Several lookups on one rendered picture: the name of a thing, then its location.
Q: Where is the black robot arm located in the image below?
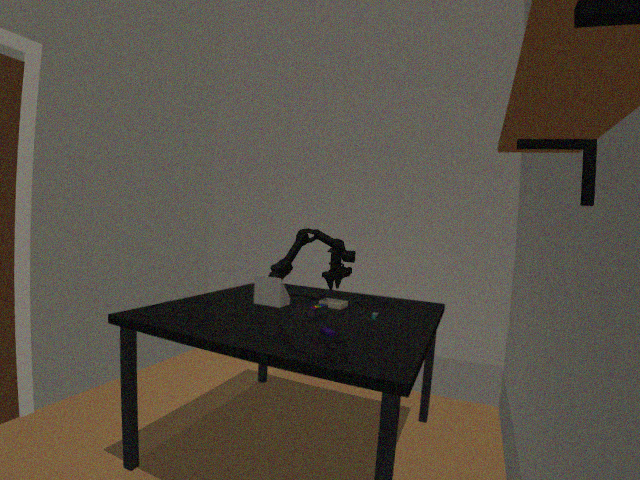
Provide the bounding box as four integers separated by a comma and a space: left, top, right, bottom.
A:
268, 228, 356, 280

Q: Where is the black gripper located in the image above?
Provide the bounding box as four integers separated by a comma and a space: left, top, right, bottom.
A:
322, 261, 344, 290

